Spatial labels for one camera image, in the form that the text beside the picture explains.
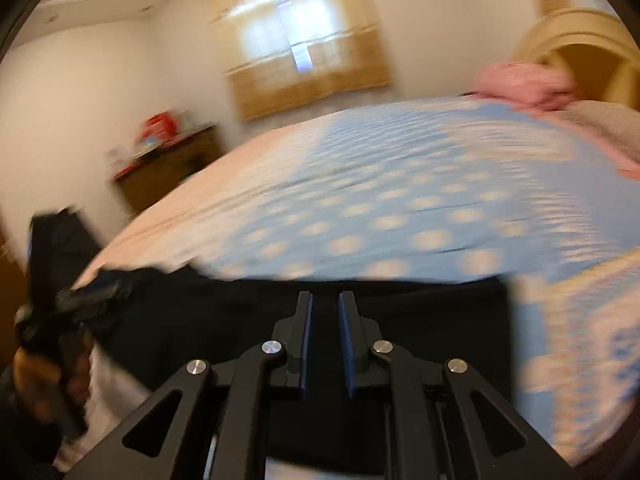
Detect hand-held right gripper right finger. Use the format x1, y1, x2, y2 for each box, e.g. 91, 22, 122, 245
338, 291, 576, 480

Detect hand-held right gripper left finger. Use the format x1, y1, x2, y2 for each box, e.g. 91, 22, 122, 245
65, 291, 315, 480

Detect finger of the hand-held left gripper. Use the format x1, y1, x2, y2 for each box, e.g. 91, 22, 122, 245
54, 266, 152, 332

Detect black pants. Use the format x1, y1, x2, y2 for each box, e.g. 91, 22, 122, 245
75, 265, 517, 477

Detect person's left forearm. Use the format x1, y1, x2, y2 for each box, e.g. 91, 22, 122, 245
0, 364, 67, 480

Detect person's left hand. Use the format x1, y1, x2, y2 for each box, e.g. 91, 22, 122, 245
12, 335, 95, 422

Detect brown wooden dresser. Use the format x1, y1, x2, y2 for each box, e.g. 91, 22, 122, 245
112, 124, 224, 217

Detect red bag on dresser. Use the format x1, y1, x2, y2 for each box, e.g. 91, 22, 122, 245
132, 112, 182, 147

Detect blue polka dot bedspread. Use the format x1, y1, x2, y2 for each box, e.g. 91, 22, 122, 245
52, 96, 640, 473

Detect pink floral pillow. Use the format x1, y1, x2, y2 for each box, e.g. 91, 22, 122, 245
474, 60, 578, 112

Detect striped pillow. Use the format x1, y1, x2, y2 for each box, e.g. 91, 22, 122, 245
547, 100, 640, 163

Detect cream and brown headboard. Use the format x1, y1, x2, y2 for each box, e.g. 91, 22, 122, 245
510, 6, 640, 111

